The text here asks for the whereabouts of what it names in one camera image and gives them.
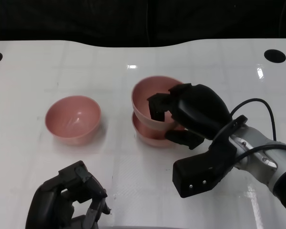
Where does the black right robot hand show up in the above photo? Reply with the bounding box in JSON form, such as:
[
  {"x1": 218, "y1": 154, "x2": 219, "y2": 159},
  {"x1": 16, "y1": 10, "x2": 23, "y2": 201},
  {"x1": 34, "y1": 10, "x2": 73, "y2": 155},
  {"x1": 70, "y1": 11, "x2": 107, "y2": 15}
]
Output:
[{"x1": 147, "y1": 83, "x2": 232, "y2": 150}]

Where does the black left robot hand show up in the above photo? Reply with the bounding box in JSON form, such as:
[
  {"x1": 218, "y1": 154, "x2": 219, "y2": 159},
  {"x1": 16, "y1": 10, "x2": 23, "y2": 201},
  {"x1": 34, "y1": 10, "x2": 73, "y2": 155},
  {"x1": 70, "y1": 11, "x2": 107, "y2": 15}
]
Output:
[{"x1": 25, "y1": 160, "x2": 112, "y2": 229}]

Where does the pink plastic bowl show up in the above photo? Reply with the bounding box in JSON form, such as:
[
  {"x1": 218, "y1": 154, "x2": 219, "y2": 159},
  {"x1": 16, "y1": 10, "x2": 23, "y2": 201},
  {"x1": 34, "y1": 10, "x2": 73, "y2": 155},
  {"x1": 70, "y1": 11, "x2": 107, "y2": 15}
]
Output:
[
  {"x1": 131, "y1": 75, "x2": 185, "y2": 132},
  {"x1": 132, "y1": 112, "x2": 185, "y2": 149},
  {"x1": 44, "y1": 95, "x2": 102, "y2": 146}
]

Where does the black backdrop curtain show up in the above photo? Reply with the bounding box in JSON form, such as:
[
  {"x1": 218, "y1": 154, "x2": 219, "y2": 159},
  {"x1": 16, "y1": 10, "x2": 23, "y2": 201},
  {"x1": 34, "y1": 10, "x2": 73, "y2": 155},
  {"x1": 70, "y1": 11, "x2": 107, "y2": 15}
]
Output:
[{"x1": 0, "y1": 0, "x2": 286, "y2": 48}]

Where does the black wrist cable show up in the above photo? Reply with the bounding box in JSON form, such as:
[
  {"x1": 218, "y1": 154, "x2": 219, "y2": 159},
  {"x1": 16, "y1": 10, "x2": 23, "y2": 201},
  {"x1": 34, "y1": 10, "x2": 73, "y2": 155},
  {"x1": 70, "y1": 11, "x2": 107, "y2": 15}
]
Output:
[{"x1": 229, "y1": 98, "x2": 286, "y2": 167}]

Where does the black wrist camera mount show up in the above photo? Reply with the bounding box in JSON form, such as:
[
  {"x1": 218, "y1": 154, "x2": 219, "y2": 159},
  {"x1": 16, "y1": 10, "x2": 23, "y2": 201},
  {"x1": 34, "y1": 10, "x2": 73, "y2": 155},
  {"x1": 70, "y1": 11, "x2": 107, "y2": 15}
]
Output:
[{"x1": 173, "y1": 115, "x2": 248, "y2": 198}]

